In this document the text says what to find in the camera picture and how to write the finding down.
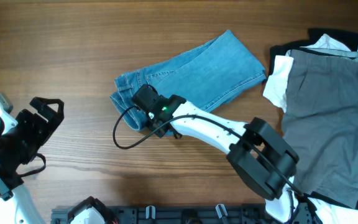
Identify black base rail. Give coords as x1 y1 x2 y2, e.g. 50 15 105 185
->
50 203 270 224

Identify light blue denim jeans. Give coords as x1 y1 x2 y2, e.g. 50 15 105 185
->
110 30 266 131

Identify white cloth garment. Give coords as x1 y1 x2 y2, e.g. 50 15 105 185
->
263 34 358 112

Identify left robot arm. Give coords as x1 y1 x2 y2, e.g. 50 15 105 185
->
0 97 64 223

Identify grey cloth garment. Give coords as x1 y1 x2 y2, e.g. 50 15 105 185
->
282 50 358 210

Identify black cloth garment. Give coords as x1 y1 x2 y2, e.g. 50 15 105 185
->
263 28 358 210

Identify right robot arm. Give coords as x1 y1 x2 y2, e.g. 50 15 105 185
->
132 85 321 223

